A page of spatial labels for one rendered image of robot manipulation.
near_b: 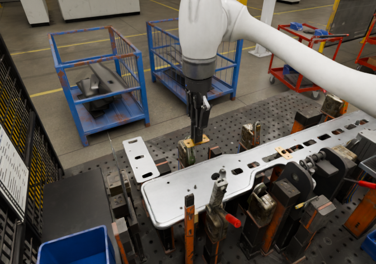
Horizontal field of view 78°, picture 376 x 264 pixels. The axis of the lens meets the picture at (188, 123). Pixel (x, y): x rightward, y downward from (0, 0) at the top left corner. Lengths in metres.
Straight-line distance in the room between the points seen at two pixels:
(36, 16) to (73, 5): 1.05
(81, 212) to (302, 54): 0.84
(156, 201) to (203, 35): 0.63
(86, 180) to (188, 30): 0.72
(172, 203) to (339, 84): 0.66
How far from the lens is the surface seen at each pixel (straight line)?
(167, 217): 0.90
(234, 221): 0.73
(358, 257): 1.38
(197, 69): 0.60
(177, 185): 0.98
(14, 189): 0.83
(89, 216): 0.93
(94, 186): 1.00
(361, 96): 0.61
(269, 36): 0.69
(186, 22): 0.57
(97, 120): 2.93
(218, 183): 0.73
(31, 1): 8.31
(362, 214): 1.32
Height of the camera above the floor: 1.77
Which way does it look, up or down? 37 degrees down
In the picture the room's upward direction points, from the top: straight up
